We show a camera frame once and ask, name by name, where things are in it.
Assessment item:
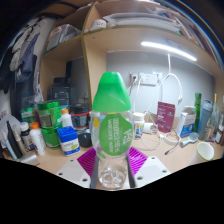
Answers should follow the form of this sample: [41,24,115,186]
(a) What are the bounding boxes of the maroon pouch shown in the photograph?
[155,100,177,134]

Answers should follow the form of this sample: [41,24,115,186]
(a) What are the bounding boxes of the grey shaker bottle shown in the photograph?
[197,98,214,141]

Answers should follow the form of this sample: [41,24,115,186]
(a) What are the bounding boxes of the white light bar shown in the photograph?
[140,40,198,63]

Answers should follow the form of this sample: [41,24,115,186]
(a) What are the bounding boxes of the white blue-labelled pill bottle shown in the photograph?
[132,111,146,141]

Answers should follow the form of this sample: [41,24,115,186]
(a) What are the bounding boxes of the green metal tin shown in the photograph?
[36,99,63,130]
[41,126,61,150]

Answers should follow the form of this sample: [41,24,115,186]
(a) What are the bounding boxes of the white mug with green rim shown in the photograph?
[196,141,216,162]

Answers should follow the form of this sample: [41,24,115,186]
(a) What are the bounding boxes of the white and blue carton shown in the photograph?
[175,106,197,139]

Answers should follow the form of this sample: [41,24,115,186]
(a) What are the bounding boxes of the black tube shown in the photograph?
[5,120,24,161]

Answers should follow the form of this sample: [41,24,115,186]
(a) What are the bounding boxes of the white orange-capped bottle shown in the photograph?
[28,121,47,157]
[60,107,74,129]

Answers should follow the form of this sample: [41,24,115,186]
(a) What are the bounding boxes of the clear green-capped water bottle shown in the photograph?
[89,71,134,190]

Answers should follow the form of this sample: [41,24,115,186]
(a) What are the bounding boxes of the hanging white cable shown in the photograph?
[159,53,184,105]

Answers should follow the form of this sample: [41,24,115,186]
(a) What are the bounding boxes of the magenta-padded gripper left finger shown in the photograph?
[55,147,100,190]

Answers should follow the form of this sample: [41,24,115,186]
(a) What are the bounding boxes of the green glass bottle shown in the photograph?
[194,91,203,133]

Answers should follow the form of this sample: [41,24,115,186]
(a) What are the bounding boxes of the dark white-capped bottle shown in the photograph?
[18,121,35,152]

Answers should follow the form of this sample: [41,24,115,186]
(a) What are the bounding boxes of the yellow-capped glass bottle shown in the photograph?
[210,93,222,138]

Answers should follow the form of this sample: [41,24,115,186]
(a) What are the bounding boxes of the coiled white cable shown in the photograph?
[139,130,182,155]

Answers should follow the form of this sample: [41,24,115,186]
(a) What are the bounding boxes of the hanging dark clothes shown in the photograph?
[0,19,42,112]

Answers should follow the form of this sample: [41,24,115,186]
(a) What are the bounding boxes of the blue-lidded white tub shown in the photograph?
[56,125,81,157]

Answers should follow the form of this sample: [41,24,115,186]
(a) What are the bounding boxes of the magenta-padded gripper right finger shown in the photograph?
[127,146,172,189]

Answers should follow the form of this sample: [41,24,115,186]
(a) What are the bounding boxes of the small white cylinder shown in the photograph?
[143,122,158,135]

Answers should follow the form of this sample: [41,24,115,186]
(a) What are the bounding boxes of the wooden shelf unit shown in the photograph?
[39,0,224,111]

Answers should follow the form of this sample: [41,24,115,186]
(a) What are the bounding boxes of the black box device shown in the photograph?
[49,76,72,107]

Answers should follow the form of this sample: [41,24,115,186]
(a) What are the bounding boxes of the white wall outlet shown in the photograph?
[137,72,159,87]

